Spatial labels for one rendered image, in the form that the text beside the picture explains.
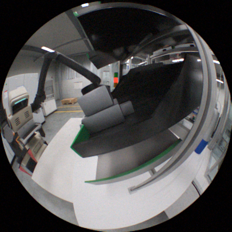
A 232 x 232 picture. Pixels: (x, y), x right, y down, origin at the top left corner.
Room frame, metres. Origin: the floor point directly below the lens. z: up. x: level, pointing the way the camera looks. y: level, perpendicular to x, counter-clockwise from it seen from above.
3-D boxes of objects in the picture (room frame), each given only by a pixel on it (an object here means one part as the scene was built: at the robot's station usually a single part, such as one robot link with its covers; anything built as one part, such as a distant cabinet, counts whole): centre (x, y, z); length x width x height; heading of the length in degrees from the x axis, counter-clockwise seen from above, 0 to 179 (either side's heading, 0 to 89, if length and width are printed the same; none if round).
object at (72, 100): (4.93, 4.08, 0.20); 1.20 x 0.80 x 0.41; 98
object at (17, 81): (0.50, 3.32, 1.12); 0.80 x 0.54 x 2.25; 8
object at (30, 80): (1.29, 3.43, 1.12); 0.80 x 0.54 x 2.25; 8
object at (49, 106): (2.45, 5.17, 1.13); 2.66 x 1.46 x 2.25; 98
